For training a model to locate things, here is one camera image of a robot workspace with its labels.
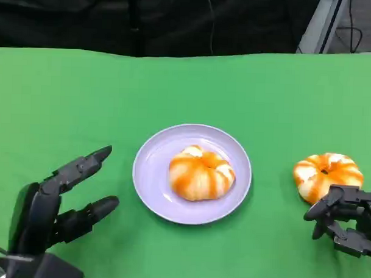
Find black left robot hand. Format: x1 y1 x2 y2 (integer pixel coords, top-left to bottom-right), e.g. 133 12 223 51
7 141 122 259

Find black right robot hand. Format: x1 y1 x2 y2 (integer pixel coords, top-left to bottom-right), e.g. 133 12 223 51
302 183 371 259

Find lilac plate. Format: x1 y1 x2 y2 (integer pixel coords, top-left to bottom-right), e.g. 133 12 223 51
130 121 254 227

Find green table cloth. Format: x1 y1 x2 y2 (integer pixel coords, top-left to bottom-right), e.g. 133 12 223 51
0 37 371 278

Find black cloth backdrop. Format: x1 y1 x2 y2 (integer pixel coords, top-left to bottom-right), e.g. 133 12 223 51
0 0 321 64

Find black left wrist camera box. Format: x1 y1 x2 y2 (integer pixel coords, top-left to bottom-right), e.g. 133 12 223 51
0 250 87 278

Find black floor cables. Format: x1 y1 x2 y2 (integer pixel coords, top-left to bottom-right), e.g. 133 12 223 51
334 23 364 54

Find grey metal frame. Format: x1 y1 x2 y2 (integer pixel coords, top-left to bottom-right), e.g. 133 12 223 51
295 0 350 54

